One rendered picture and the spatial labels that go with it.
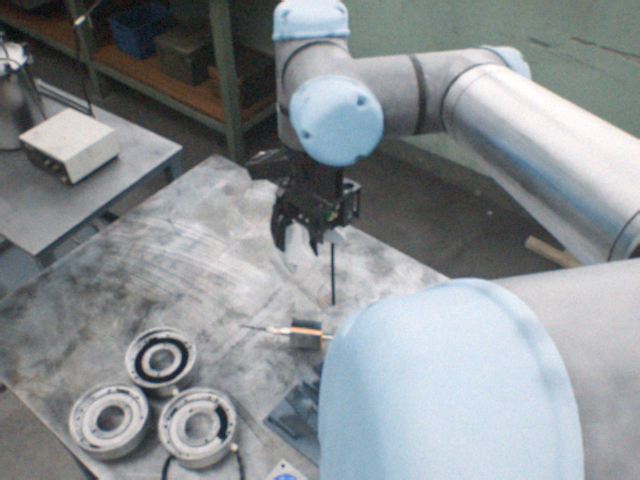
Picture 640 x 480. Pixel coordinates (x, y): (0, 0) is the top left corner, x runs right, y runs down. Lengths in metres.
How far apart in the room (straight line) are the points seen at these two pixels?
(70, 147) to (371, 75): 1.05
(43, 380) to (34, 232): 0.50
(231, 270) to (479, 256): 1.33
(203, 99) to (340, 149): 2.04
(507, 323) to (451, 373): 0.03
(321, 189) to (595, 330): 0.52
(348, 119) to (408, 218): 1.81
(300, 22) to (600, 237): 0.36
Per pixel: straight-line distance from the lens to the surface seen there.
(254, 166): 0.76
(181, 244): 1.09
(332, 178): 0.65
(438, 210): 2.35
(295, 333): 0.89
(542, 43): 2.06
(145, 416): 0.85
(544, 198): 0.38
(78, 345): 1.00
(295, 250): 0.76
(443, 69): 0.54
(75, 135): 1.51
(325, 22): 0.58
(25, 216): 1.45
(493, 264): 2.20
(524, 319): 0.17
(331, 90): 0.49
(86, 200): 1.44
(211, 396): 0.86
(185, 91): 2.60
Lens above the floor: 1.57
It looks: 46 degrees down
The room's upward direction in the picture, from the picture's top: straight up
